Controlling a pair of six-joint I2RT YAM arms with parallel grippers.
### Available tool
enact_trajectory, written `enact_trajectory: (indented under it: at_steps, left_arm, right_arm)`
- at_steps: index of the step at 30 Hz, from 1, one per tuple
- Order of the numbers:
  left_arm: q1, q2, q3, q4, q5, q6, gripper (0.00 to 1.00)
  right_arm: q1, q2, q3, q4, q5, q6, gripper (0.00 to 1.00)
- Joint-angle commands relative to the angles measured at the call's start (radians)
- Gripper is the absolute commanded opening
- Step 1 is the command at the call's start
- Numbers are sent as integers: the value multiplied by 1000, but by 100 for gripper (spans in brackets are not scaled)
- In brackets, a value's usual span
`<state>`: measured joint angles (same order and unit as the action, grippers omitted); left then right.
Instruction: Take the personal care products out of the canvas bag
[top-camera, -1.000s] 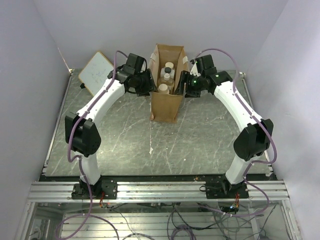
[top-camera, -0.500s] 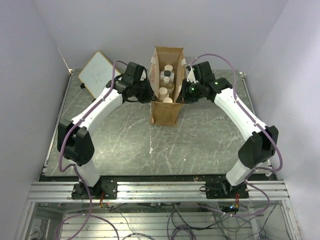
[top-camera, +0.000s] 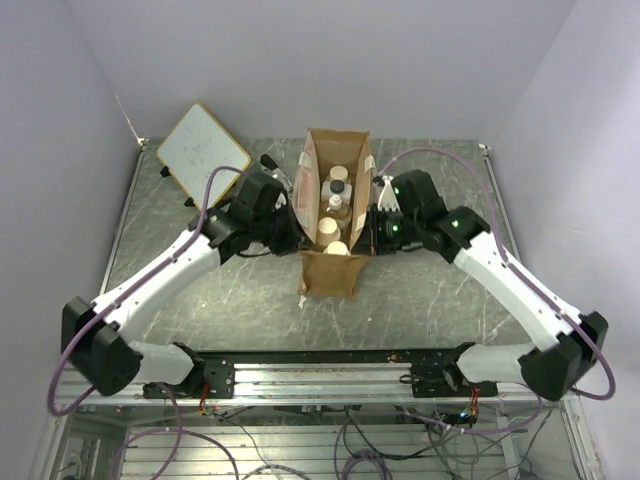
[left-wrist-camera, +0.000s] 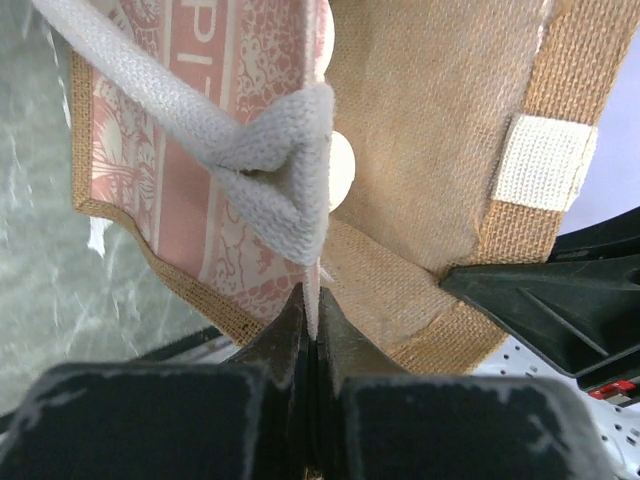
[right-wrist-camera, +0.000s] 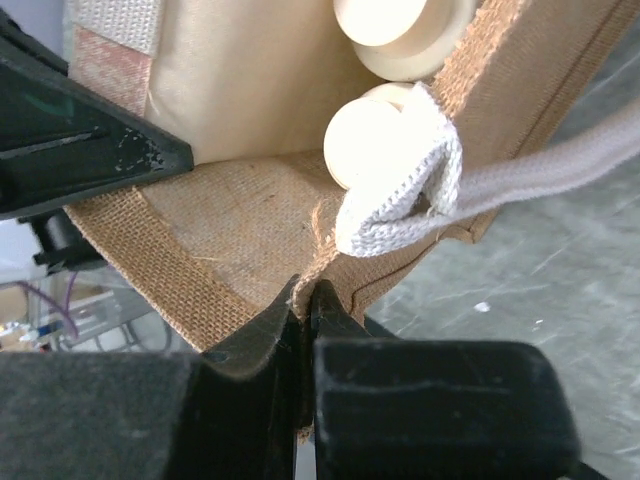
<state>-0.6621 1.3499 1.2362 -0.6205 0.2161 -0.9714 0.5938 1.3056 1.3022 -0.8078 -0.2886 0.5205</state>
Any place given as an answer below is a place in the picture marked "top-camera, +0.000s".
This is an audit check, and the beige cap bottle front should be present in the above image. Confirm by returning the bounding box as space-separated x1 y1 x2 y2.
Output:
323 240 350 256

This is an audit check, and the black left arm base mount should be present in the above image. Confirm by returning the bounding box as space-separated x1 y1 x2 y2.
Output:
203 361 236 400

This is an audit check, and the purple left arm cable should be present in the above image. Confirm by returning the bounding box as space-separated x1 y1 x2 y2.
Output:
47 165 251 417

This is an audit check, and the white bottle black cap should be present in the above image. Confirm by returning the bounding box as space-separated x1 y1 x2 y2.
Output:
321 180 352 203

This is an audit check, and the beige cap bottle rear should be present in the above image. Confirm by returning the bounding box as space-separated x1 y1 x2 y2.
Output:
328 165 349 183

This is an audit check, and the aluminium rail frame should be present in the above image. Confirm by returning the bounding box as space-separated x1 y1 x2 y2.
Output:
52 359 605 479

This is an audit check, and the small whiteboard with wooden frame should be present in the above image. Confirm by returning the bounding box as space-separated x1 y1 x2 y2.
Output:
157 103 251 210

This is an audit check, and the beige cap bottle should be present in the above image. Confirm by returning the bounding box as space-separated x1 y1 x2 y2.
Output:
328 165 349 183
323 240 350 256

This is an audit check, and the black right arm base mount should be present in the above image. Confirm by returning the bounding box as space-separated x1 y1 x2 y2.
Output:
399 364 460 399

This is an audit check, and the beige cylinder bottle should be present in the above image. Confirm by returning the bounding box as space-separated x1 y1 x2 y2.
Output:
316 217 341 248

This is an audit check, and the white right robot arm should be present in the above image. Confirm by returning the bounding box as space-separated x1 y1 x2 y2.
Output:
366 170 609 401

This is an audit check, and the black and white marker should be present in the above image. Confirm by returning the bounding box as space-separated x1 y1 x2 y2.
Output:
259 154 288 184

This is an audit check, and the brown canvas bag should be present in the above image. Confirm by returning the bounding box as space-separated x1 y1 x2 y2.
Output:
292 128 376 298

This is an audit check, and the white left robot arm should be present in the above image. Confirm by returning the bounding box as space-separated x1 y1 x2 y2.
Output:
61 171 302 398

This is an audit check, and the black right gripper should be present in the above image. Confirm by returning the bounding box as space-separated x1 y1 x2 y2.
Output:
352 203 422 256

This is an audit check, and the amber bottle white cap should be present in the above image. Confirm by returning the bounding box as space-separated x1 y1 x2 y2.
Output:
322 195 352 232

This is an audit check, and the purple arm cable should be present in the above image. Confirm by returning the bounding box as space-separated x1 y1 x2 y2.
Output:
47 165 251 417
374 147 616 401

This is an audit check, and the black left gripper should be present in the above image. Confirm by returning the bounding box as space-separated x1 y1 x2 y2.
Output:
252 199 317 257

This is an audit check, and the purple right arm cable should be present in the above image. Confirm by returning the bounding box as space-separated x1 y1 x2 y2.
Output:
374 147 616 401

